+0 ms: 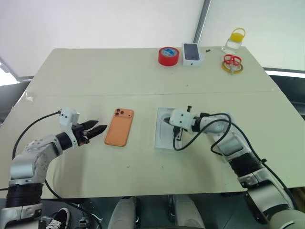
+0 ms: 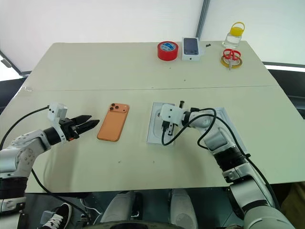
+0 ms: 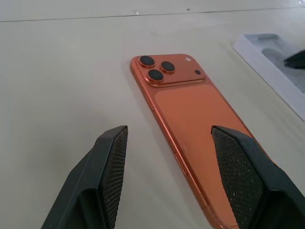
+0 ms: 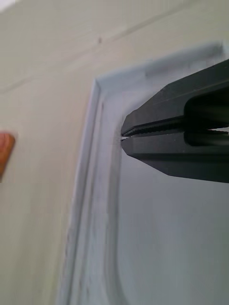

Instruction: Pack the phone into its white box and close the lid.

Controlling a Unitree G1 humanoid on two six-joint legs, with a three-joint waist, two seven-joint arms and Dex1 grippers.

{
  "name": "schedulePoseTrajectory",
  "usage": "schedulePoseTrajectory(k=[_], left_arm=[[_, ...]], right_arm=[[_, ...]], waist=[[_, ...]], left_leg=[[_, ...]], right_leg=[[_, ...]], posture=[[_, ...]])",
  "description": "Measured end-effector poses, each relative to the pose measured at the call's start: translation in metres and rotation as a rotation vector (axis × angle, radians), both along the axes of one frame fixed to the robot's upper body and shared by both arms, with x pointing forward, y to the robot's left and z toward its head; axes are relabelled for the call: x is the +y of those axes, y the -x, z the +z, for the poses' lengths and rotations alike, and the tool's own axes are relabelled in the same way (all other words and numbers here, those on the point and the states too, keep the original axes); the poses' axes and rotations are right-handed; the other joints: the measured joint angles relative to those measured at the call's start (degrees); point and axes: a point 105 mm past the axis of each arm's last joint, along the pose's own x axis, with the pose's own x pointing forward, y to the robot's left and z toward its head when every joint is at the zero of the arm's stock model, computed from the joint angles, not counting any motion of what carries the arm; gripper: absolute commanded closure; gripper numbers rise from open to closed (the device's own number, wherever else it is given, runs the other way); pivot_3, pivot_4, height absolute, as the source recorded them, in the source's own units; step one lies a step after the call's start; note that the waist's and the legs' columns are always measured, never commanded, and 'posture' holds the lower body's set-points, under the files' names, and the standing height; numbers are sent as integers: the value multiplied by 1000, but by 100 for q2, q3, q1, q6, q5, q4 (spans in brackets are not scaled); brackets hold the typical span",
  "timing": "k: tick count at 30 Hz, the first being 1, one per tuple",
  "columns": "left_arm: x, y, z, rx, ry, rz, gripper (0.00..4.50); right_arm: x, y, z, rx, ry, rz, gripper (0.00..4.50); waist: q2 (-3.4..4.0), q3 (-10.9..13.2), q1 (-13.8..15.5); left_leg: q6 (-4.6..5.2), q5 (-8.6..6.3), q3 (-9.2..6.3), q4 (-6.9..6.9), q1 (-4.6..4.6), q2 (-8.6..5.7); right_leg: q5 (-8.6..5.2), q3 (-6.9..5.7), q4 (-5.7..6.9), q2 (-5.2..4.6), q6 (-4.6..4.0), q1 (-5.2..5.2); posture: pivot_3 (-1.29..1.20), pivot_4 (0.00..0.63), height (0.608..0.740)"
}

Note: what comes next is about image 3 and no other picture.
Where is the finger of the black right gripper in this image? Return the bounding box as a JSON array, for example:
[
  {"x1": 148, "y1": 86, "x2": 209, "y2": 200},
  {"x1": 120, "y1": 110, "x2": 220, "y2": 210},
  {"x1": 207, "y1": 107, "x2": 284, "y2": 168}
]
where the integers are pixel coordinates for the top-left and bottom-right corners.
[{"x1": 284, "y1": 48, "x2": 305, "y2": 70}]

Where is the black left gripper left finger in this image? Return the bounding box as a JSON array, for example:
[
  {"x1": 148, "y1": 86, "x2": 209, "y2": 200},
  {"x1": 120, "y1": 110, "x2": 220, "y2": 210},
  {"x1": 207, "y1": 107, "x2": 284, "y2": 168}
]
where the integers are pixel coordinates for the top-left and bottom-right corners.
[{"x1": 41, "y1": 125, "x2": 129, "y2": 229}]

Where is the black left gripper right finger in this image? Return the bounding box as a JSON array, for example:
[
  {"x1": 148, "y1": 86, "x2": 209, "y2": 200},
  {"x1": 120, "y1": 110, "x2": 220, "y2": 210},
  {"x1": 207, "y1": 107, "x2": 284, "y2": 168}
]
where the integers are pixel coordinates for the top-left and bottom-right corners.
[{"x1": 211, "y1": 125, "x2": 305, "y2": 229}]

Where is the orange smartphone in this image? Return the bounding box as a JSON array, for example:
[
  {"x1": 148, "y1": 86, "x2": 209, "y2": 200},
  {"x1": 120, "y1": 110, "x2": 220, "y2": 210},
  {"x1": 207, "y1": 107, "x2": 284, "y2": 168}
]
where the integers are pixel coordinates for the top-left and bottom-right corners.
[{"x1": 130, "y1": 53, "x2": 278, "y2": 229}]

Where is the white phone box base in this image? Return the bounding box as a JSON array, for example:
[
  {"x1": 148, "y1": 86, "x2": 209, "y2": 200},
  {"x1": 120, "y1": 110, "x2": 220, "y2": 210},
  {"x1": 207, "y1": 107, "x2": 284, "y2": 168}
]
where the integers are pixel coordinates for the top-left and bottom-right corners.
[{"x1": 232, "y1": 33, "x2": 305, "y2": 120}]

